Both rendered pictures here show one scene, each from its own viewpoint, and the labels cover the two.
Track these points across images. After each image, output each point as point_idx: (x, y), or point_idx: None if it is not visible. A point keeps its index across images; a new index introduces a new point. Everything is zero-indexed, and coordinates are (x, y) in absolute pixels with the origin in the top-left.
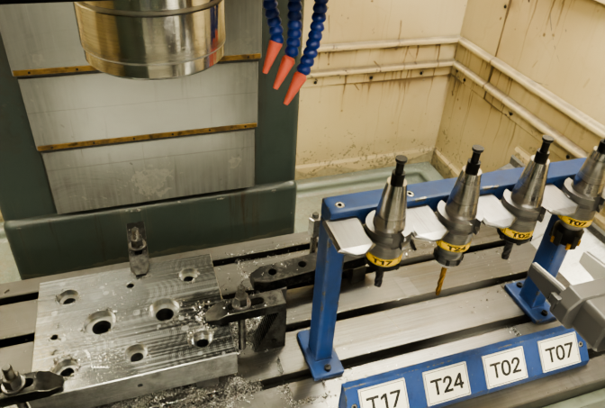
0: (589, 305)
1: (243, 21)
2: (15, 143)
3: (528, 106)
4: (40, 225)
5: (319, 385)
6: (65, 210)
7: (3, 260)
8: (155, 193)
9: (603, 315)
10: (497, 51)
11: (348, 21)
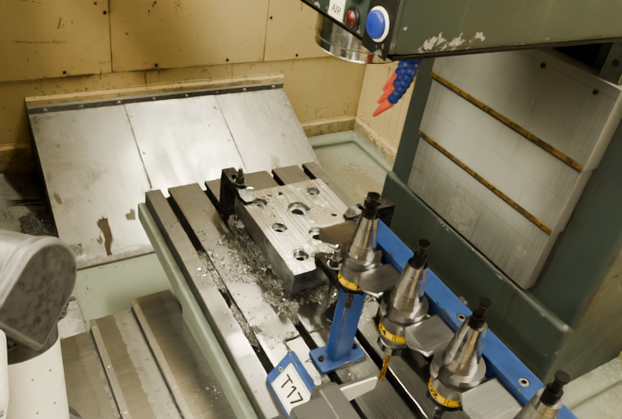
0: (315, 398)
1: (583, 127)
2: (419, 123)
3: None
4: (399, 187)
5: (304, 357)
6: (411, 186)
7: None
8: (458, 223)
9: (303, 404)
10: None
11: None
